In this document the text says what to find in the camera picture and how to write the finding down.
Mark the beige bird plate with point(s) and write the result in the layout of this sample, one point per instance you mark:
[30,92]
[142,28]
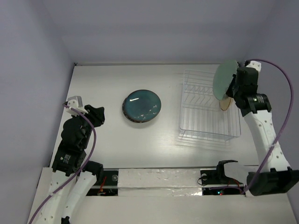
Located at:
[225,103]

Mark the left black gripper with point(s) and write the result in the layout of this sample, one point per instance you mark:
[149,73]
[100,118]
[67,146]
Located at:
[97,113]

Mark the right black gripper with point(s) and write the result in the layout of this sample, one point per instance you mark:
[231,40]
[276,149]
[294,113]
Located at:
[232,85]

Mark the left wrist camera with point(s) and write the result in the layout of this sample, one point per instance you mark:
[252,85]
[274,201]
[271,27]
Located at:
[76,103]

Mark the dark teal glazed plate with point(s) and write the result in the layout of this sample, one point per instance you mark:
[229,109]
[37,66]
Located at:
[141,106]

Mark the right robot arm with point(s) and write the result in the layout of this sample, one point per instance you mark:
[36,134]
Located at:
[274,175]

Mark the white wire dish rack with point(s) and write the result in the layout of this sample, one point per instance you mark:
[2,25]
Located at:
[201,116]

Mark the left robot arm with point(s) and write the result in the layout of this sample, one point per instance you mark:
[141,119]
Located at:
[73,173]

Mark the light green plate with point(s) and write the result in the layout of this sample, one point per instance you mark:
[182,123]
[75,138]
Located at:
[223,78]

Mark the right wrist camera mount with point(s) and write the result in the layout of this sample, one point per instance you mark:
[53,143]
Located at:
[253,64]

